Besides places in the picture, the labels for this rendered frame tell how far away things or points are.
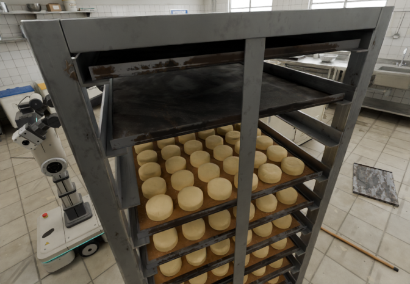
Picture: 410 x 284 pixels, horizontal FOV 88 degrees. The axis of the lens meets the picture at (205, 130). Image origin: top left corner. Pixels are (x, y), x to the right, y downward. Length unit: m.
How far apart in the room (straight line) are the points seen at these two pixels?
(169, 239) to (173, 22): 0.39
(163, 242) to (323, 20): 0.47
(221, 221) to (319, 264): 1.79
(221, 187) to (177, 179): 0.10
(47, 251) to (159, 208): 1.87
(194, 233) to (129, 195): 0.19
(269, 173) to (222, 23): 0.33
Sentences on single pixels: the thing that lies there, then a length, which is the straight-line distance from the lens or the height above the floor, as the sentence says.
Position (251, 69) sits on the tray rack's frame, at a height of 1.75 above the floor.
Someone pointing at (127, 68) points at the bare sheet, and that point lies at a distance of 0.26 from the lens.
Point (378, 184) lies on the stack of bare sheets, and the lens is 3.26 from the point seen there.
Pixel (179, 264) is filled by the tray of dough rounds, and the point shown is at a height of 1.33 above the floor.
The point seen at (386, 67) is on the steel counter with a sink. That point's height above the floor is 0.86.
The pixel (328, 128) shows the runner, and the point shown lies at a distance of 0.51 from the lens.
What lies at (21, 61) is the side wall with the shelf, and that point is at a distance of 5.68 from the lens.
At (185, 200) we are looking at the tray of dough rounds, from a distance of 0.42.
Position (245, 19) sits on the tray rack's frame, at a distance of 0.29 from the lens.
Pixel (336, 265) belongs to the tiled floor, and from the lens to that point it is 2.30.
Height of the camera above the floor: 1.82
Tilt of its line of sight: 28 degrees down
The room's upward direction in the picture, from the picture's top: 2 degrees counter-clockwise
